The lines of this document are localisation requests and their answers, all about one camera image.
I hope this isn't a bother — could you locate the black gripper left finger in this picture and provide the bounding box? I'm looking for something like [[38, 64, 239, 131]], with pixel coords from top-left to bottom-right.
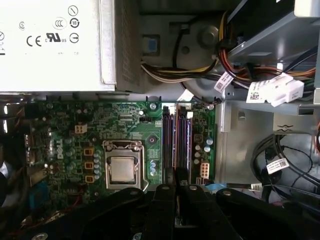
[[24, 167, 177, 240]]

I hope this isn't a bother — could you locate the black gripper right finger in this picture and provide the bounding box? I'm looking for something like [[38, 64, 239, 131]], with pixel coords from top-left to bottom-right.
[[176, 167, 320, 240]]

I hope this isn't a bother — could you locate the socket locking lever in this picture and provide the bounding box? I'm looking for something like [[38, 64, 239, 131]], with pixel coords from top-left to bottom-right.
[[136, 147, 150, 193]]

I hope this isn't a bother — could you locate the silver CPU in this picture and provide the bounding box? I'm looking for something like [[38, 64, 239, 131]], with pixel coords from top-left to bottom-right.
[[111, 157, 135, 182]]

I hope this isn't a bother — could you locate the metal socket cover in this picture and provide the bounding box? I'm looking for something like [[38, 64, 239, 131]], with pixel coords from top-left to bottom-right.
[[104, 140, 146, 191]]

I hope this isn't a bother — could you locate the black PC case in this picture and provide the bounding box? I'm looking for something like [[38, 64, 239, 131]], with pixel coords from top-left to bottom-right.
[[0, 0, 320, 240]]

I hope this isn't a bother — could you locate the white barcode label tag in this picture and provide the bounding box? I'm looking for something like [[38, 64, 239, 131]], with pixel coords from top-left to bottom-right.
[[266, 157, 290, 175], [214, 71, 235, 92], [246, 82, 276, 104]]

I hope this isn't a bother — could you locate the green motherboard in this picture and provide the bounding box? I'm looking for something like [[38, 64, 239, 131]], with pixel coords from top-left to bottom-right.
[[22, 99, 218, 201]]

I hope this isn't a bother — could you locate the white plastic connector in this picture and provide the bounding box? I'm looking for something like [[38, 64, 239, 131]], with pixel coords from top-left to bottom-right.
[[271, 73, 305, 108]]

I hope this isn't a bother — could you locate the grey power supply unit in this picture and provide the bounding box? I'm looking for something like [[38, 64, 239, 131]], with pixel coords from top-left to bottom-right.
[[0, 0, 142, 93]]

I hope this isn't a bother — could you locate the grey drive cage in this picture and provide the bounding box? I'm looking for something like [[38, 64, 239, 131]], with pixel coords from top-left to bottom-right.
[[226, 0, 320, 116]]

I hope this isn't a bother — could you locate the blue SATA wire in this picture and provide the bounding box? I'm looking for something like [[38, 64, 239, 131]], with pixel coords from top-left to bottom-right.
[[204, 183, 218, 196]]

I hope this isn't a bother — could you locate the black cable bundle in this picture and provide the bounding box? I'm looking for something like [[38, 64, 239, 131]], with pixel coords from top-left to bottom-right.
[[251, 133, 320, 216]]

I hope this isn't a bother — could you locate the power supply wire bundle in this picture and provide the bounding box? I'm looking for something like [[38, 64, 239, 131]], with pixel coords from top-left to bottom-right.
[[140, 11, 236, 85]]

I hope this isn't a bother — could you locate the orange red wire bundle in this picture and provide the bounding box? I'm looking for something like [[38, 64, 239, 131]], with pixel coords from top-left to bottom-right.
[[217, 47, 318, 82]]

